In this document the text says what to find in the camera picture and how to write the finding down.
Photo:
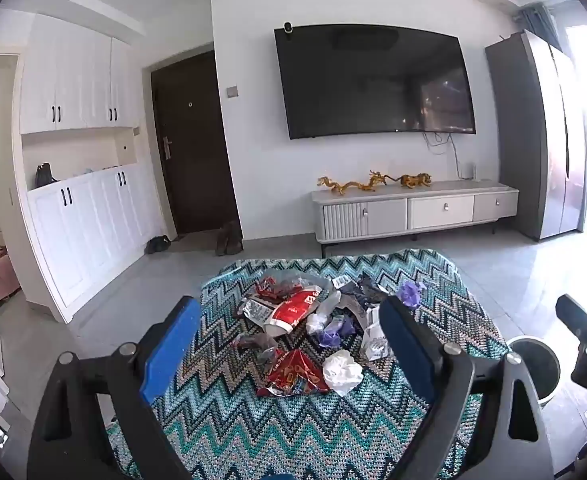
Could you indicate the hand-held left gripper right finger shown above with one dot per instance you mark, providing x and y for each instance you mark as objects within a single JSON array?
[{"x": 407, "y": 345}]

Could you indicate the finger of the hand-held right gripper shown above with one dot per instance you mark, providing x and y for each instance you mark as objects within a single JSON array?
[{"x": 576, "y": 312}]

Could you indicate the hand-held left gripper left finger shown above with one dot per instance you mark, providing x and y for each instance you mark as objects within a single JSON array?
[{"x": 173, "y": 345}]

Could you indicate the white printed carton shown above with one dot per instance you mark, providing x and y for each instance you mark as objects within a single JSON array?
[{"x": 375, "y": 341}]

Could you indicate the white round trash bin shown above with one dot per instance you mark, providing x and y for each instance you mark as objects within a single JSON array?
[{"x": 533, "y": 362}]

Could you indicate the dark grey plastic bag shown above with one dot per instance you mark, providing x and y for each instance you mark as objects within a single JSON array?
[{"x": 366, "y": 292}]

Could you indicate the white tissue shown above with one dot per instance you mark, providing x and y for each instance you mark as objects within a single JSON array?
[{"x": 342, "y": 372}]

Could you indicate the purple and clear wrapper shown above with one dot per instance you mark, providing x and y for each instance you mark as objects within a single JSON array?
[{"x": 337, "y": 331}]

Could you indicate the brown wrapper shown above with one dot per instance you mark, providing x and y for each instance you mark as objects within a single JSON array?
[{"x": 256, "y": 344}]

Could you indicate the clear plastic wrap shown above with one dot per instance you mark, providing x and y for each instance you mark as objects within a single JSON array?
[{"x": 329, "y": 302}]

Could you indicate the silver and dark red packet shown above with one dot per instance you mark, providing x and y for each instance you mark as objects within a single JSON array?
[{"x": 254, "y": 308}]

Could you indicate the white label tag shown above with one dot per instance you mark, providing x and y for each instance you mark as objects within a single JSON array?
[{"x": 341, "y": 281}]

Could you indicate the small red wrapper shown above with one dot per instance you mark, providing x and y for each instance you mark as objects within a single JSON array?
[{"x": 266, "y": 288}]

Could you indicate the red and white snack bag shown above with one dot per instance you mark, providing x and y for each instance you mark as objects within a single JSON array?
[{"x": 293, "y": 310}]

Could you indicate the red foil snack wrapper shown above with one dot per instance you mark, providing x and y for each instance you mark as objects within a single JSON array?
[{"x": 291, "y": 374}]

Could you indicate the clear plastic bag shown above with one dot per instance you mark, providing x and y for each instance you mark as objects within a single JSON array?
[{"x": 288, "y": 279}]

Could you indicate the pair of black shoes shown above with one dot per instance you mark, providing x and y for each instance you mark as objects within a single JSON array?
[{"x": 158, "y": 244}]

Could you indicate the zigzag knitted blanket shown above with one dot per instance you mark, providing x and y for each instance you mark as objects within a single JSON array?
[{"x": 253, "y": 425}]

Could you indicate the pair of brown boots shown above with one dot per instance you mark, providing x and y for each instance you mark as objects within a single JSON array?
[{"x": 228, "y": 238}]

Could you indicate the white television stand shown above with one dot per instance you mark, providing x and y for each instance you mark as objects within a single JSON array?
[{"x": 438, "y": 210}]

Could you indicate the white built-in cabinet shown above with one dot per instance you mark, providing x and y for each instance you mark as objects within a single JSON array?
[{"x": 93, "y": 230}]

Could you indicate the gold tiger figurine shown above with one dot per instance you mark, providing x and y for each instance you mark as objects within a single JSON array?
[{"x": 416, "y": 180}]

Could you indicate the gold dragon figurine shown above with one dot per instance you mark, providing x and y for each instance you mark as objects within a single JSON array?
[
  {"x": 376, "y": 180},
  {"x": 337, "y": 187}
]

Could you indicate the white router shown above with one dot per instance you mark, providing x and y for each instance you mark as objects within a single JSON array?
[{"x": 468, "y": 170}]

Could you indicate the grey refrigerator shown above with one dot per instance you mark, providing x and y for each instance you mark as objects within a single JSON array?
[{"x": 523, "y": 135}]

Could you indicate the dark brown door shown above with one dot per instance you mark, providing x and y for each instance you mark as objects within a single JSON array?
[{"x": 196, "y": 145}]

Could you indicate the black handbag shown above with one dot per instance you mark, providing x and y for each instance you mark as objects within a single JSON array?
[{"x": 45, "y": 175}]

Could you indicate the blue curtain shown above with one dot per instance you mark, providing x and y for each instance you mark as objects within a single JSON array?
[{"x": 543, "y": 22}]

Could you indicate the small white webcam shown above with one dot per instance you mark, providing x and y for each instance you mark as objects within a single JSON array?
[{"x": 288, "y": 29}]

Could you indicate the wall switch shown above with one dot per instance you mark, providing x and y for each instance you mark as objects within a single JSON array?
[{"x": 232, "y": 91}]

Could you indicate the black wall television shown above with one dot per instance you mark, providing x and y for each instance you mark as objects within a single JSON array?
[{"x": 373, "y": 80}]

